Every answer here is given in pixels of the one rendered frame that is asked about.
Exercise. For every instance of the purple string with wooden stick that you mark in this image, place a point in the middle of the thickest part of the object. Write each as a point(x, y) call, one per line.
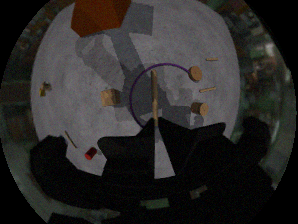
point(154, 93)

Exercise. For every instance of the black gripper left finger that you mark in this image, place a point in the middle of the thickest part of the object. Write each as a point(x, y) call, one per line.
point(141, 145)

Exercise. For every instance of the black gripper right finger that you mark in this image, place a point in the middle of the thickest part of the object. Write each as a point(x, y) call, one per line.
point(180, 142)

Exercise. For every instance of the round wooden button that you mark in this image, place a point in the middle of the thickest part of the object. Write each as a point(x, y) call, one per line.
point(195, 73)

